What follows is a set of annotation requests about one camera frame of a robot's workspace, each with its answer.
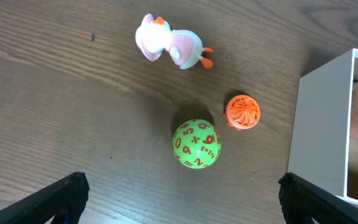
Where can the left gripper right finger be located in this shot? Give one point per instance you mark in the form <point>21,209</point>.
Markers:
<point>305,203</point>

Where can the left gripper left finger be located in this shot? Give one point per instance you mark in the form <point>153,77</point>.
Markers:
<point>61,202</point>

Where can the orange ribbed round toy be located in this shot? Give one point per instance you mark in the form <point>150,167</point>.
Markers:
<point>242,112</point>

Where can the green number ball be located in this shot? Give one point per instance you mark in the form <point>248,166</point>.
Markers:
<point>196,144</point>

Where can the white pink duck toy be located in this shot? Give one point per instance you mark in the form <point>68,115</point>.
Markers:
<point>154,35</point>

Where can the white cardboard box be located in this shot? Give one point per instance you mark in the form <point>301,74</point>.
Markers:
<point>322,151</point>

